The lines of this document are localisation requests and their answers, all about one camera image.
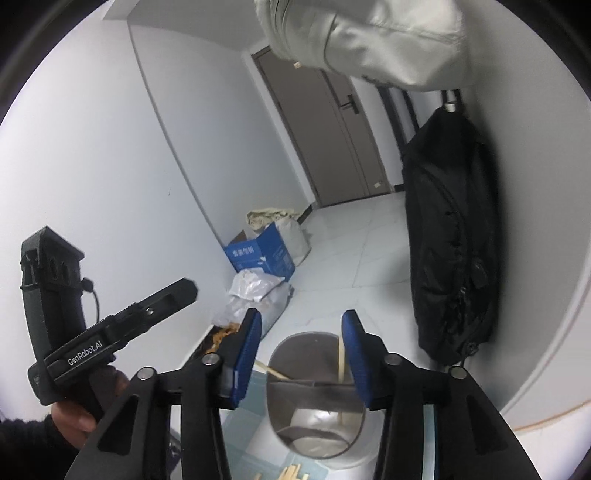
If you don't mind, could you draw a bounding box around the person's left hand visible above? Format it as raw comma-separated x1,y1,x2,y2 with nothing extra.
51,367,130,432

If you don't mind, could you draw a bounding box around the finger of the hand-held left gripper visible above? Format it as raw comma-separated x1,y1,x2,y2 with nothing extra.
112,277,199,343

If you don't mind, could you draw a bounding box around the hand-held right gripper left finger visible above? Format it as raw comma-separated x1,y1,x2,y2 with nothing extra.
65,308,263,480

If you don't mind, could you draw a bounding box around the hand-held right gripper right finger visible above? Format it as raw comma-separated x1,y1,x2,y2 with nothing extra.
341,310,522,480

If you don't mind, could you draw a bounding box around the black cable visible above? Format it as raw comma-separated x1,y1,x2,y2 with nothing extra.
79,276,101,324

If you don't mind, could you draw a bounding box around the brown door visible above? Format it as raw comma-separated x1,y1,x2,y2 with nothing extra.
252,46,398,208

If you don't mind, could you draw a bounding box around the white utensil holder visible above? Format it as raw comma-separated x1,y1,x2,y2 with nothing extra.
265,331,385,472

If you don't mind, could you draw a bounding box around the white plastic bag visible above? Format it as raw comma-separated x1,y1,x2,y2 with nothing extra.
215,270,294,334

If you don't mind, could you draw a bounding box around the white jacket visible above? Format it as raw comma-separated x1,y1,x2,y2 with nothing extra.
254,0,467,92

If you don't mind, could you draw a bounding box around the black bag hanging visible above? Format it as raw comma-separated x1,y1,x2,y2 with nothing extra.
401,104,502,367

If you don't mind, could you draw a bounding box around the pile of brown scraps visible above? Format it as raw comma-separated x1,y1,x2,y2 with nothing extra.
210,323,245,357

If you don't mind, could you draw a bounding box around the teal plaid placemat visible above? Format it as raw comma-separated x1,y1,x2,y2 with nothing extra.
168,364,437,480

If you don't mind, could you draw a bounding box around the person's left forearm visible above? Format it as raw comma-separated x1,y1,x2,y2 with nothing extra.
0,412,70,480

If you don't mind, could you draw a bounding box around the white cabinet panel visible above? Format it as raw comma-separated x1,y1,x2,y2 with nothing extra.
455,69,591,432

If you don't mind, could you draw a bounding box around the blue cardboard box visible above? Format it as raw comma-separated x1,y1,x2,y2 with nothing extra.
223,222,296,282

